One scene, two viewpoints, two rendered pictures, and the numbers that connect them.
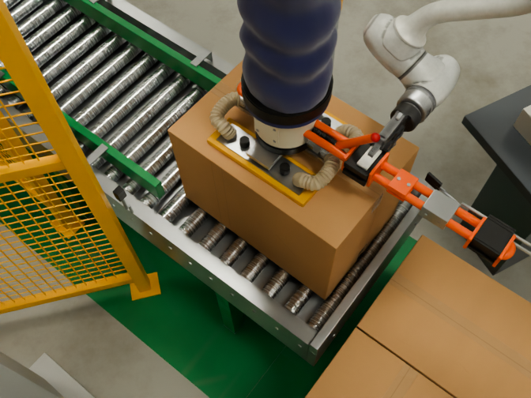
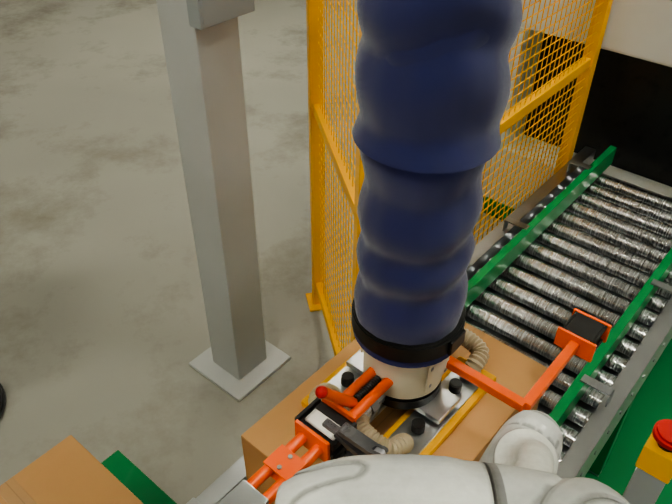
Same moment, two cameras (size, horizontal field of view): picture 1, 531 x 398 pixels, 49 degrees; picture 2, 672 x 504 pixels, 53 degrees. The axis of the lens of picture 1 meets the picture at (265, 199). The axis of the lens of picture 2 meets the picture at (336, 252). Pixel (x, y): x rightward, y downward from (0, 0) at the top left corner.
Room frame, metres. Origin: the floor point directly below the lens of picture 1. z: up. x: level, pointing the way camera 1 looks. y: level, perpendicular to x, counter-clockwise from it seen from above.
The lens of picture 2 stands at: (0.80, -1.04, 2.14)
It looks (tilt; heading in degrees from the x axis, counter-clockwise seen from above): 39 degrees down; 90
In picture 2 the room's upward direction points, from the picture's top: straight up
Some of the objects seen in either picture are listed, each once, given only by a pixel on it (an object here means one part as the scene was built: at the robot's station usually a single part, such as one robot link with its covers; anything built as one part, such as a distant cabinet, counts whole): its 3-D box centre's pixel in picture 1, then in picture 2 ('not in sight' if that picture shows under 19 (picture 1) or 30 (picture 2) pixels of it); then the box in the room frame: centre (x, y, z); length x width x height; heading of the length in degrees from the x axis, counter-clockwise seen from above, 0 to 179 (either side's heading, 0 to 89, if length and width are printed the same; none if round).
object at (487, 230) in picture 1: (489, 242); not in sight; (0.55, -0.52, 1.08); 0.08 x 0.07 x 0.05; 50
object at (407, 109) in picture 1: (400, 123); not in sight; (0.90, -0.36, 1.07); 0.09 x 0.07 x 0.08; 140
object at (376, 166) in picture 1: (364, 161); (325, 428); (0.79, -0.25, 1.08); 0.10 x 0.08 x 0.06; 140
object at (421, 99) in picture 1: (415, 106); not in sight; (0.96, -0.41, 1.07); 0.09 x 0.06 x 0.09; 50
